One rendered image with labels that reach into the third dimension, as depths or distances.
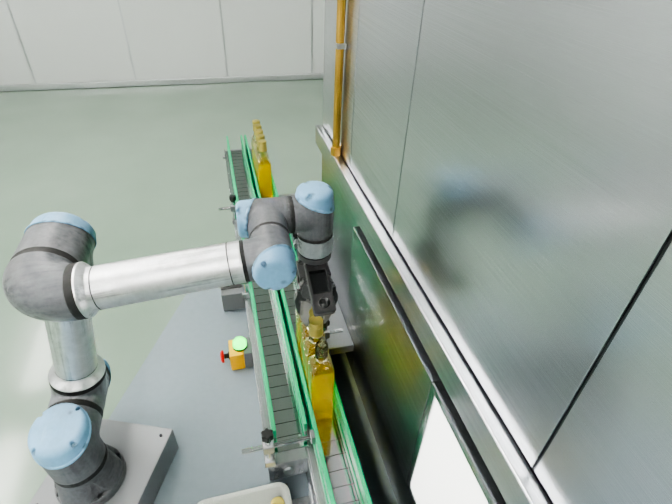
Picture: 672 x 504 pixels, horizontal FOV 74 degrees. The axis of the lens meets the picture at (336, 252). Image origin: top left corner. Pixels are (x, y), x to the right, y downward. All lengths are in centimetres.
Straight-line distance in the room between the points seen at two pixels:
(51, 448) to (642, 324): 104
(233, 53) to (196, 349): 548
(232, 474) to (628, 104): 119
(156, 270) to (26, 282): 20
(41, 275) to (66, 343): 28
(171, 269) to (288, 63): 615
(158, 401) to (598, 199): 131
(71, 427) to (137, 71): 597
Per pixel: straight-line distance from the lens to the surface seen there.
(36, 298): 85
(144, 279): 79
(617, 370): 49
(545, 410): 59
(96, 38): 679
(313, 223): 88
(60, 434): 115
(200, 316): 172
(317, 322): 108
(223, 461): 137
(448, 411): 77
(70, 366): 115
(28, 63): 706
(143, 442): 134
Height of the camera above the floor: 194
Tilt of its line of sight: 37 degrees down
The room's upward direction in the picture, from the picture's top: 3 degrees clockwise
